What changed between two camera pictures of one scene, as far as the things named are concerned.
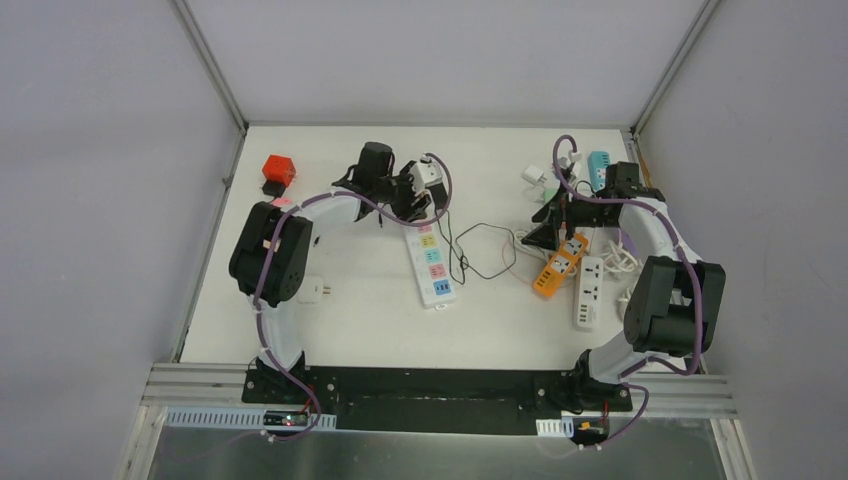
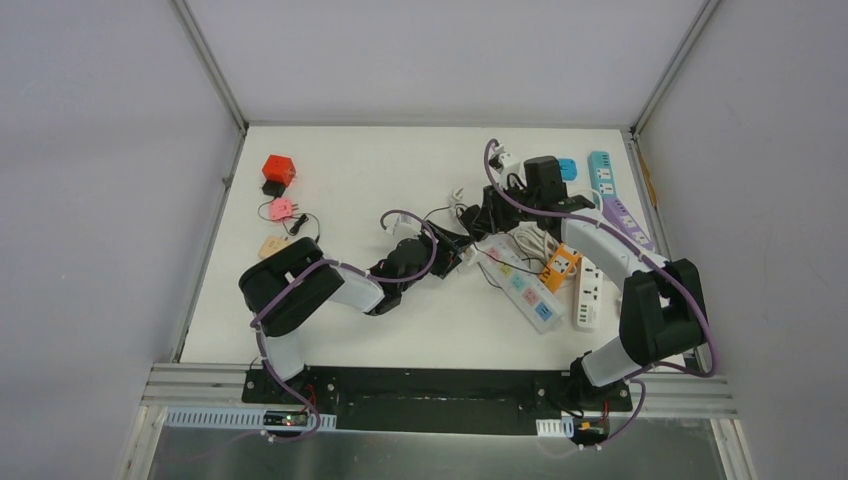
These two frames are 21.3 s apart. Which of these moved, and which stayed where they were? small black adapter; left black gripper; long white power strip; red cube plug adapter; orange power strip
Moved: long white power strip; left black gripper
Stayed: orange power strip; small black adapter; red cube plug adapter
